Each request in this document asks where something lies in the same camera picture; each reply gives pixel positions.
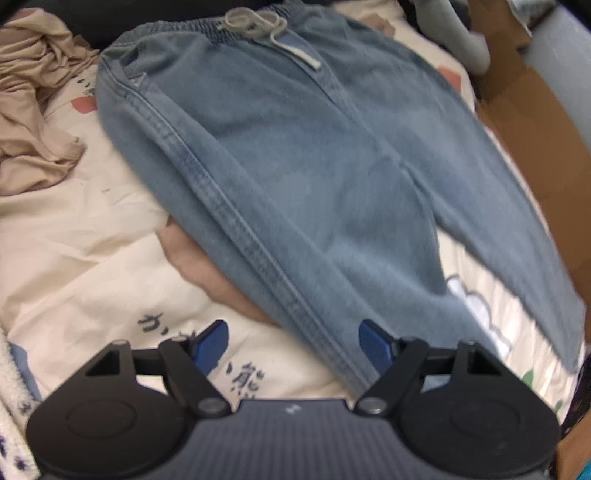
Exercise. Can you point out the crumpled beige garment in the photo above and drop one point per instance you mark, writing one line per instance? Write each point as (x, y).
(27, 138)

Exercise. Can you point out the brown cardboard sheet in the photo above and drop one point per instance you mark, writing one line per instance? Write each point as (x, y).
(521, 115)

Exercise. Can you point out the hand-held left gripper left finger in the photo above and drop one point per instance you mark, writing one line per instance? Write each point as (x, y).
(210, 344)

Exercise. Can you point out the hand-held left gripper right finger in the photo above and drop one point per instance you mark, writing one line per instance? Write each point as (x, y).
(376, 346)

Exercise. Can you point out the light blue denim pants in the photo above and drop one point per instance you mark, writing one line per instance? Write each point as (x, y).
(300, 161)

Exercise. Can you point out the dark grey duvet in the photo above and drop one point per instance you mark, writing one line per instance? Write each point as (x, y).
(115, 18)

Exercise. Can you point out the grey plush toy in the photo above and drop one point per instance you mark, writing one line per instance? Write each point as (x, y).
(461, 41)

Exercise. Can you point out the white fleece blanket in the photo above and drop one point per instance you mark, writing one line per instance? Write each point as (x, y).
(11, 415)

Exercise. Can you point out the bear printed cream bedsheet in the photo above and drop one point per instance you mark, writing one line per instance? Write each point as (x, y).
(69, 254)

